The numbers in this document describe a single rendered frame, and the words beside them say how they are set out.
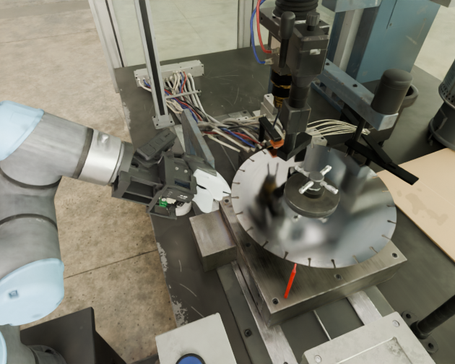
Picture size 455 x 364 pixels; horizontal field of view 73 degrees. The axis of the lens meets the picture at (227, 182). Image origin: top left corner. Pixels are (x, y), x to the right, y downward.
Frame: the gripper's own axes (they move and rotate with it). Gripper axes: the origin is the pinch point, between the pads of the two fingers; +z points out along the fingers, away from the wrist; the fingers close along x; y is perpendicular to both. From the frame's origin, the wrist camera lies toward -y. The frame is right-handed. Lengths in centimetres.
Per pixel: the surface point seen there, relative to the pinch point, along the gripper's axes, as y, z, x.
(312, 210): 4.9, 16.1, 5.8
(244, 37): -121, 40, -1
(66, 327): 10.4, -15.0, -41.2
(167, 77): -89, 6, -26
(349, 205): 4.4, 23.4, 9.6
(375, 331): 26.3, 22.4, 3.4
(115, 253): -53, 17, -111
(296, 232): 8.6, 13.1, 2.6
